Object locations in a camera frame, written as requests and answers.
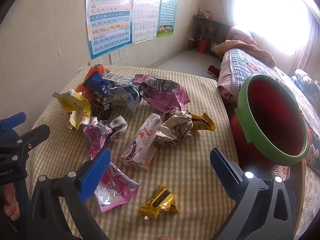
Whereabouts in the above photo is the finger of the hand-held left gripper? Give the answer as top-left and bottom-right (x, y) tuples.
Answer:
(0, 112), (27, 132)
(14, 124), (51, 155)

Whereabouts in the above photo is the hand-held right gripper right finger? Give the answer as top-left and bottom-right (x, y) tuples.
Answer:
(209, 147), (298, 240)

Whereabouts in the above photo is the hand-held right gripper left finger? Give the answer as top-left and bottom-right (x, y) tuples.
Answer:
(30, 147), (112, 240)

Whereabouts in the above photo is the pink foil wrapper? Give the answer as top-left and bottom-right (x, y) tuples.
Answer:
(94, 161), (141, 213)

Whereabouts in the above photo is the pink white wrapper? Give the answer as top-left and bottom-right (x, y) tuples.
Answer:
(82, 124), (110, 160)

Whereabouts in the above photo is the yellow snack bag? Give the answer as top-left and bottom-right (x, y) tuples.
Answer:
(52, 89), (92, 130)

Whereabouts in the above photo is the silver white wrapper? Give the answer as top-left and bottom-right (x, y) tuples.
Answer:
(99, 116), (128, 140)

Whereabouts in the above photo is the yellow candy wrapper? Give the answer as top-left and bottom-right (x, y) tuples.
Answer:
(190, 112), (216, 132)
(139, 184), (180, 221)

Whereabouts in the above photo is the white pink pouch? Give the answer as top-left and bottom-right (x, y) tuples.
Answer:
(119, 113), (163, 170)

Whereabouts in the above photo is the paper ball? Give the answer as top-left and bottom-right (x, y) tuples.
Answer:
(155, 107), (194, 145)

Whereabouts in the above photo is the small dark box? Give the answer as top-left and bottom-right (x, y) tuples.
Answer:
(90, 92), (112, 125)

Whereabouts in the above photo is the red bin with green rim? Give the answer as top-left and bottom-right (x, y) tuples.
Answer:
(229, 74), (310, 167)

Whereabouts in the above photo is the blue foil wrapper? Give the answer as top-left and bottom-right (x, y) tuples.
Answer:
(84, 72), (112, 98)

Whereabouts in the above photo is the light blue white bag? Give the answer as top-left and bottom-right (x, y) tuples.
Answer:
(107, 84), (142, 117)

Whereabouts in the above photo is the orange plastic wrapper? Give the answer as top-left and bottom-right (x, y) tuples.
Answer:
(74, 64), (109, 98)

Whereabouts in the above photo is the large pink plastic bag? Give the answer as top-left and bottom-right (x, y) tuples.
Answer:
(134, 74), (191, 112)

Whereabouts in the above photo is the white milk carton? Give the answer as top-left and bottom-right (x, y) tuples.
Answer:
(102, 72), (135, 85)

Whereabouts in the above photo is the person's left hand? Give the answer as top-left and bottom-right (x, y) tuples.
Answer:
(2, 183), (21, 222)

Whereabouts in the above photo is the pink bed sheet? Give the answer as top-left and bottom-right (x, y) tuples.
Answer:
(217, 52), (240, 103)

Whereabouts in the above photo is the bed with blue quilt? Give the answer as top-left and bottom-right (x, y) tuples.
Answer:
(221, 47), (320, 170)

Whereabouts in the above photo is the blue duvet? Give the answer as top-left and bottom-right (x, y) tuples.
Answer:
(291, 69), (320, 100)

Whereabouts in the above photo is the tan blanket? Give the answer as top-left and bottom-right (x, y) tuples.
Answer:
(214, 39), (277, 67)

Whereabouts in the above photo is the pink duvet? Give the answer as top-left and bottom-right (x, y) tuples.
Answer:
(229, 25), (258, 46)

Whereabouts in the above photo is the dark metal shelf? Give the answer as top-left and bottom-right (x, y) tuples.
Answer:
(187, 14), (232, 54)

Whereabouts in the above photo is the small red white box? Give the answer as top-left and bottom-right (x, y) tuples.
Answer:
(199, 7), (213, 19)

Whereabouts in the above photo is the window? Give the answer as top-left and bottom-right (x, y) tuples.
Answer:
(230, 0), (318, 55)

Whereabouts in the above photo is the colourful letter wall poster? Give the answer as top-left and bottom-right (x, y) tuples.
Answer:
(85, 0), (133, 60)

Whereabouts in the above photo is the white chart wall poster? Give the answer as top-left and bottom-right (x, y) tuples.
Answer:
(131, 0), (163, 45)

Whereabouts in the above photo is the teal chart wall poster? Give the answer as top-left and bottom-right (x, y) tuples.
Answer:
(156, 0), (178, 38)

